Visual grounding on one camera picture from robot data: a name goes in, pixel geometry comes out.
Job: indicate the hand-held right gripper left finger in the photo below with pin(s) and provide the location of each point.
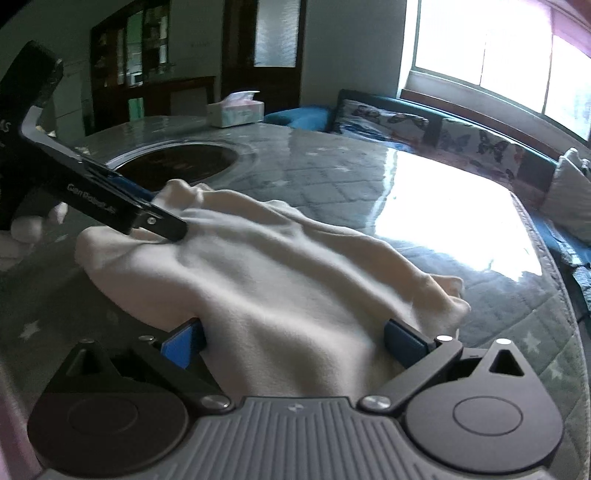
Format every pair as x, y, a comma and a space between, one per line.
180, 346

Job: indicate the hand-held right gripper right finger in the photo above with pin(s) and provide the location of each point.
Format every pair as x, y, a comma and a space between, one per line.
404, 341

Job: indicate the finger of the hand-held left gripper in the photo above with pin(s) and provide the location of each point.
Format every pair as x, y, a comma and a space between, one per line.
131, 189
166, 226

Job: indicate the cream fleece garment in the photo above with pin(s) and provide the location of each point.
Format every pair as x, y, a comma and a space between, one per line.
286, 286

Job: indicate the person's left hand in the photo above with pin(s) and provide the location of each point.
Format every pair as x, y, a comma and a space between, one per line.
27, 230

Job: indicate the dark round table inset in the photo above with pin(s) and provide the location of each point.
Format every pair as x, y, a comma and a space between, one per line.
184, 161

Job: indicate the tissue box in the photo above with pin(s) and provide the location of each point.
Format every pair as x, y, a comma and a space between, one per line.
233, 113

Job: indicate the dark wooden display cabinet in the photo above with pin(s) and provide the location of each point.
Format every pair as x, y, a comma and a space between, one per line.
152, 60

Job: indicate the dark door with frosted glass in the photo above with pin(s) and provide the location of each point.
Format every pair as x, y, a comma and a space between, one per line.
240, 83

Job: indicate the blue sofa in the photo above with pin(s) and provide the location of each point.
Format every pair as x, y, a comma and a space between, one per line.
300, 117

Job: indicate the butterfly print cushion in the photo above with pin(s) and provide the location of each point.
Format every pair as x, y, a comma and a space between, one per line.
378, 122
480, 147

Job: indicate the light grey cushion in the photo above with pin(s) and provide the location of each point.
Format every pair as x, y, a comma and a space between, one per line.
570, 194

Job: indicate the window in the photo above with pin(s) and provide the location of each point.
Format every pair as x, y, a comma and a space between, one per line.
485, 41

